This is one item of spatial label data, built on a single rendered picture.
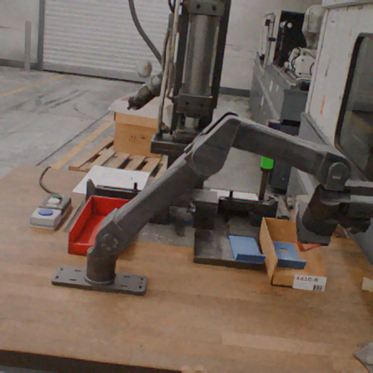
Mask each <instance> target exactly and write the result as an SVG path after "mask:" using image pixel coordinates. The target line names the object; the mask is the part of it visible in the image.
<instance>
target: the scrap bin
mask: <svg viewBox="0 0 373 373"><path fill-rule="evenodd" d="M129 201H130V200H127V199H121V198H114V197H107V196H90V197H89V199H88V200H87V202H86V204H85V206H84V207H83V209H82V210H81V212H80V213H79V215H78V217H77V219H76V221H75V222H74V223H73V225H72V227H71V229H70V230H69V232H68V251H67V253H68V254H74V255H81V256H86V255H87V249H88V248H91V247H93V246H94V243H95V238H96V235H97V232H98V230H99V227H100V225H101V224H102V220H103V219H104V218H105V217H106V216H108V215H109V214H110V213H111V212H112V211H114V209H116V208H117V209H118V210H119V209H120V208H121V207H122V206H124V205H125V204H127V203H128V202H129Z"/></svg>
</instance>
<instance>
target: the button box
mask: <svg viewBox="0 0 373 373"><path fill-rule="evenodd" d="M49 168H51V167H47V168H45V169H44V171H43V172H42V173H41V175H40V177H39V184H40V186H41V187H42V188H43V189H44V190H45V191H47V192H48V193H50V194H49V195H48V196H47V197H46V198H45V199H44V200H43V201H42V203H41V204H40V205H39V206H38V207H40V208H47V209H53V210H60V211H61V218H60V219H63V217H64V216H65V214H66V213H67V211H68V210H69V208H70V207H71V205H72V204H71V203H72V196H64V195H62V194H58V193H56V192H54V191H50V190H49V189H47V188H46V187H45V186H44V185H43V184H42V176H43V174H44V173H45V171H47V170H48V169H49ZM55 195H60V196H62V199H58V200H59V203H50V202H49V199H51V198H52V196H55Z"/></svg>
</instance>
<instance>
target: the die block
mask: <svg viewBox="0 0 373 373"><path fill-rule="evenodd" d="M192 204H193V205H195V213H194V214H193V216H192V220H191V227H192V228H200V229H207V230H213V231H215V225H216V211H217V206H208V205H202V204H195V203H192ZM186 205H187V203H186V202H181V201H173V202H172V203H170V204H169V205H168V206H167V207H166V210H162V211H161V212H159V213H158V214H157V215H156V216H155V217H154V218H153V219H152V220H151V221H149V222H148V223H152V224H162V225H167V223H168V217H169V212H170V206H179V207H186Z"/></svg>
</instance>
